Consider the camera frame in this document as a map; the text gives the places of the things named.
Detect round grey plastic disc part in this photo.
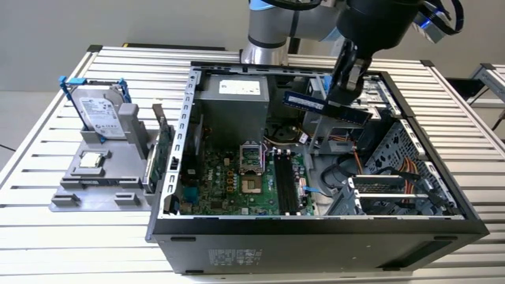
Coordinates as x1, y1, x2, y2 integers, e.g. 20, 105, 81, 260
271, 125, 301, 141

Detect aluminium slat side table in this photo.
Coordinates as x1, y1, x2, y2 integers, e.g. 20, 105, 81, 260
467, 62, 505, 108

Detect metal socket cover frame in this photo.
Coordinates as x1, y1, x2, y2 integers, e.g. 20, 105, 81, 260
238, 141, 263, 175

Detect grey plastic parts rack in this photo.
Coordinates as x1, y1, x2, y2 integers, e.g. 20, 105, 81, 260
49, 102, 174, 212

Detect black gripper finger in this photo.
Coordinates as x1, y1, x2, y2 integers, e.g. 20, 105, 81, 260
346, 57, 374, 102
321, 40, 358, 118

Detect power supply wire bundle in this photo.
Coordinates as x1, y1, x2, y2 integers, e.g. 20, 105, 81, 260
262, 134, 315, 149

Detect blue drive bay latch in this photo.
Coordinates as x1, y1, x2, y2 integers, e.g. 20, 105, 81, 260
319, 75, 335, 104

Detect hard disk in blue carrier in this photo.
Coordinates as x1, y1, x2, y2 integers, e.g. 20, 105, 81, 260
57, 76, 133, 144

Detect thick black data cables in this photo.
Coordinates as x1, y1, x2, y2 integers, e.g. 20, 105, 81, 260
321, 161, 355, 196

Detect green Dell motherboard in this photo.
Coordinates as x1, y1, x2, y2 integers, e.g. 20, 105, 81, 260
173, 144, 315, 217

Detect black open PC case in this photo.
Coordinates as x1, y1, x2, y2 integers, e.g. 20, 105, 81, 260
143, 60, 490, 276

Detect teal port connector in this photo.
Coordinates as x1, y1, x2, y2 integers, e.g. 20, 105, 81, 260
182, 186, 198, 205

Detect orange yellow power wires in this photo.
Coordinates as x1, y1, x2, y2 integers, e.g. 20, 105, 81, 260
395, 156, 422, 208

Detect CPU socket with gold pins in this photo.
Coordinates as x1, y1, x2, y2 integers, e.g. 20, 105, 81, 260
241, 176, 263, 195

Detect grey metal drive cage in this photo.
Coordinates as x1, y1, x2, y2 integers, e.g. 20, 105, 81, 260
302, 73, 395, 154

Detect green graphics card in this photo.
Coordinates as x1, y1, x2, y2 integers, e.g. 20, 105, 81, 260
142, 99, 177, 193

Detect black camera cable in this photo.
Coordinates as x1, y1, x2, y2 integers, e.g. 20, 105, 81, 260
417, 0, 466, 35

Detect thin wire locking lever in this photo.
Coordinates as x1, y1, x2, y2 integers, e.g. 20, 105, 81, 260
259, 141, 273, 175

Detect silver topped CPU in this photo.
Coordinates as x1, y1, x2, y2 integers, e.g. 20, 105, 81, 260
78, 152, 106, 169

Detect grey Dell power supply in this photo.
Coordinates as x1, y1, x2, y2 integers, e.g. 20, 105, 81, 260
195, 73, 271, 143

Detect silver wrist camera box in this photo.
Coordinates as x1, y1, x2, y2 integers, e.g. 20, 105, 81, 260
411, 10, 454, 44

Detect black RAM slot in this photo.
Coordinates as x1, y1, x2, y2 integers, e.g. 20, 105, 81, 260
282, 150, 297, 215
273, 150, 287, 215
277, 150, 293, 215

